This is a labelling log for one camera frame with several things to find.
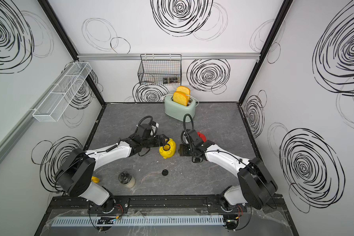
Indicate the yellow piggy bank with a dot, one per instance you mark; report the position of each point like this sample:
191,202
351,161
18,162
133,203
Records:
168,150

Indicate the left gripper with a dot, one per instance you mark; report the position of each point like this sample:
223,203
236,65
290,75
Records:
162,139

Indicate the clear jar with white contents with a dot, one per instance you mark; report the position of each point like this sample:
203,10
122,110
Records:
126,179

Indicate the red piggy bank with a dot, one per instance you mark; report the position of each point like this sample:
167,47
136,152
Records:
202,136

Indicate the black plug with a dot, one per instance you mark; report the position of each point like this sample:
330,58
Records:
165,172

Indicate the front toast slice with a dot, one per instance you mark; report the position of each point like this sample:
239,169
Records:
181,98

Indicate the mint green toaster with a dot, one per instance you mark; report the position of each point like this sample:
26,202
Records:
178,111

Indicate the toast slice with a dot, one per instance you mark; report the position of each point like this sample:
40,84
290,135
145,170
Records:
181,98
183,89

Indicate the white wire wall shelf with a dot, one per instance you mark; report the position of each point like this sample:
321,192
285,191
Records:
71,90

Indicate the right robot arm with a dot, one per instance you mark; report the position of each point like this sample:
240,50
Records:
256,185

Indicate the back toast slice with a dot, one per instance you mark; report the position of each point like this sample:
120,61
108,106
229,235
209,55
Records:
183,89

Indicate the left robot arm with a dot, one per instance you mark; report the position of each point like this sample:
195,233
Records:
74,175

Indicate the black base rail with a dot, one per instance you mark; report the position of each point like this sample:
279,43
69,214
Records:
123,204

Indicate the black wire wall basket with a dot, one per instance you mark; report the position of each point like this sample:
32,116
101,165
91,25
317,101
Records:
154,67

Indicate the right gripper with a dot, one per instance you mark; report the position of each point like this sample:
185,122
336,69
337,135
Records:
182,150

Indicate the white slotted cable duct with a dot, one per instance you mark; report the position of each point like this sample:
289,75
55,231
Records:
179,220

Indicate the yellow mug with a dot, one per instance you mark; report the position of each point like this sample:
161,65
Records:
95,179

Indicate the small jars in basket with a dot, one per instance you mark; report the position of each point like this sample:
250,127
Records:
170,80

